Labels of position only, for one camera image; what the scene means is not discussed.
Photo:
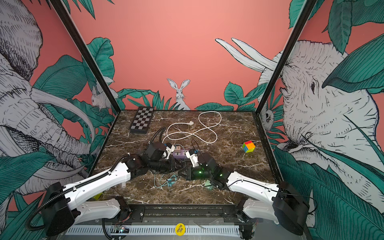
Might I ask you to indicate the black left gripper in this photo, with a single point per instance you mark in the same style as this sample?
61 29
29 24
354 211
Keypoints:
173 167

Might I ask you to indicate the black white chessboard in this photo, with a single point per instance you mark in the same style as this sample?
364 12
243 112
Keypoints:
142 120

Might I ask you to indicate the yellow round sticker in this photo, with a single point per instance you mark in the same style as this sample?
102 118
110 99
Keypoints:
180 229

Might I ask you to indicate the white ribbed cable duct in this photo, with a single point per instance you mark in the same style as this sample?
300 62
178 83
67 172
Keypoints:
153 230

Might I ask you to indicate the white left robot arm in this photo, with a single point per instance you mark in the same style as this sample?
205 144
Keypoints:
65 206

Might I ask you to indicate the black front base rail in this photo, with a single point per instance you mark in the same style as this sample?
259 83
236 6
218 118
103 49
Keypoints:
228 213

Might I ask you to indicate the colourful puzzle cube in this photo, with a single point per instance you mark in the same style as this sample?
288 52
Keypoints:
248 147

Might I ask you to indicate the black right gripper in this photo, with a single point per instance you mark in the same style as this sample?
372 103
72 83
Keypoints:
191 173

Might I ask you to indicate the black frame post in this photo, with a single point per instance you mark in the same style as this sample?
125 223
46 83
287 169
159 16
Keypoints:
299 25
66 19

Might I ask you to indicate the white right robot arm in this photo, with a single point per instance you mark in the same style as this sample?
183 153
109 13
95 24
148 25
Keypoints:
280 203

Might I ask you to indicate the purple power strip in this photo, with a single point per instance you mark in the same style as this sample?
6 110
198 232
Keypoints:
181 154

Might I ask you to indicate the green USB wall charger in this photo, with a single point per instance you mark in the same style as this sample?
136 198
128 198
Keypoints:
207 184

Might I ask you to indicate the black right frame post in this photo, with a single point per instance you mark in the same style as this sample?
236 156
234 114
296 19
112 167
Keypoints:
299 25

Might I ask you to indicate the black left frame post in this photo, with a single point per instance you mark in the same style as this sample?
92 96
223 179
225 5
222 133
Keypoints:
66 19

